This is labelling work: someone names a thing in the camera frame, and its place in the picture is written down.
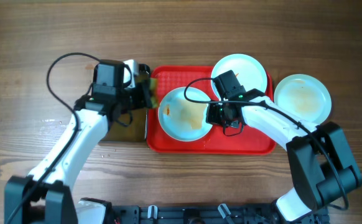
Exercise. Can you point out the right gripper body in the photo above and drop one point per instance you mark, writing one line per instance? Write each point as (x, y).
(218, 114)

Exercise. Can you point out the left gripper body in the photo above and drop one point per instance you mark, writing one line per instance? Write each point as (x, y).
(135, 98)

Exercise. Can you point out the green yellow sponge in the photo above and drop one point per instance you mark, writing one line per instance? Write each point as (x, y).
(153, 91)

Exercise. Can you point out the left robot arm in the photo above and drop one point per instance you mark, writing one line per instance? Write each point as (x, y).
(45, 194)

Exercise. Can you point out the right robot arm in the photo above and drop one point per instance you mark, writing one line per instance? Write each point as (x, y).
(321, 162)

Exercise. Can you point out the black water basin tray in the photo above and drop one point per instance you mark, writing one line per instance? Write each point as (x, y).
(131, 127)

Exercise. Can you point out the red plastic tray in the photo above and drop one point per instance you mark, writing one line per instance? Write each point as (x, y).
(249, 142)

